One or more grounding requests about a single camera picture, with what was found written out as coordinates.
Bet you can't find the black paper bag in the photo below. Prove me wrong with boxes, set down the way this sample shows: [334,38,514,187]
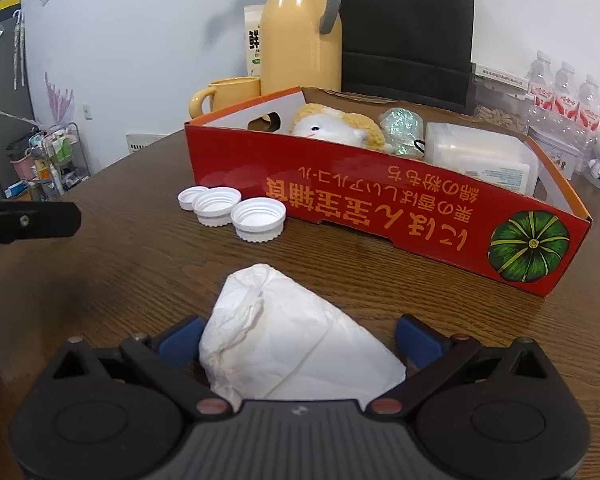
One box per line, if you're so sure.
[341,0,476,115]

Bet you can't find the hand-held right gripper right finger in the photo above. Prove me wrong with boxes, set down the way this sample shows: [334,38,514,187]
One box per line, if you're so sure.
[367,313,556,416]

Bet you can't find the yellow mug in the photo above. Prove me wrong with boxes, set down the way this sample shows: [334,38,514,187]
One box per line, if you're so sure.
[188,76,262,120]

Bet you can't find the large white bottle cap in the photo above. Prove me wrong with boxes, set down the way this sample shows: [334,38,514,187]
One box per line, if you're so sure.
[230,198,287,245]

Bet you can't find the clear seed container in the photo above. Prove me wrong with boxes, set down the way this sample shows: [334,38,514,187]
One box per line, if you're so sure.
[472,62,529,133]

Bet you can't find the water bottle red label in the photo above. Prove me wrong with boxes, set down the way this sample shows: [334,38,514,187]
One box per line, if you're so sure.
[527,51,556,111]
[575,74,600,131]
[552,61,579,121]

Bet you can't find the wire storage cart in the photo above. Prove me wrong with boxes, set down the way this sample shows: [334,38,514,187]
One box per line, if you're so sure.
[7,122,93,201]

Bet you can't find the medium white bottle cap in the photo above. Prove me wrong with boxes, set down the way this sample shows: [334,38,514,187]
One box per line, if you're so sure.
[192,187,241,228]

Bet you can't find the small white bottle cap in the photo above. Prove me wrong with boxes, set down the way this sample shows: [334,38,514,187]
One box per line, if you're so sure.
[177,186,211,211]

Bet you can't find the translucent purple umbrella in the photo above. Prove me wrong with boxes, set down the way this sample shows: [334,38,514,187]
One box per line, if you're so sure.
[44,72,77,128]

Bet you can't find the white tissue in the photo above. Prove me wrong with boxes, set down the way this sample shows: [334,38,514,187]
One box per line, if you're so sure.
[198,263,407,401]

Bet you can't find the white hanging umbrella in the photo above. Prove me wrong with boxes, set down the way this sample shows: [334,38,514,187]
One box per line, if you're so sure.
[12,10,28,91]

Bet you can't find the decorated tin box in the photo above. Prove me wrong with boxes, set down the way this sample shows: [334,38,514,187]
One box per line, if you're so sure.
[527,127,581,181]

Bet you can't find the yellow thermos jug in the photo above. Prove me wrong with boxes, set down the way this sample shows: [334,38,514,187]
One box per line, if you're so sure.
[260,0,342,96]

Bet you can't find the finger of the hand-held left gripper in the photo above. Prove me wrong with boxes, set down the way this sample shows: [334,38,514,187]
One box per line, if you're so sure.
[0,201,82,254]

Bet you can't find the red cardboard box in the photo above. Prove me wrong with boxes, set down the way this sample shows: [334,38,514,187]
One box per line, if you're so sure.
[184,86,593,298]

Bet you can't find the white yellow plush toy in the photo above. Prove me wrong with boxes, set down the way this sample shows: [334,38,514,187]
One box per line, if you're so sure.
[290,103,393,153]

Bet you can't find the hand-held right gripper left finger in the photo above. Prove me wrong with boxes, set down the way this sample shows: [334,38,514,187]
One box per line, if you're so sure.
[50,315,236,416]

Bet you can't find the white milk carton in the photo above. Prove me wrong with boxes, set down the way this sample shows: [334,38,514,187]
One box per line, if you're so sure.
[243,5,266,78]

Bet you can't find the grey cabinet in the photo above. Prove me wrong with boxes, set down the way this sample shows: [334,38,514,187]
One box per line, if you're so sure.
[0,15,36,201]

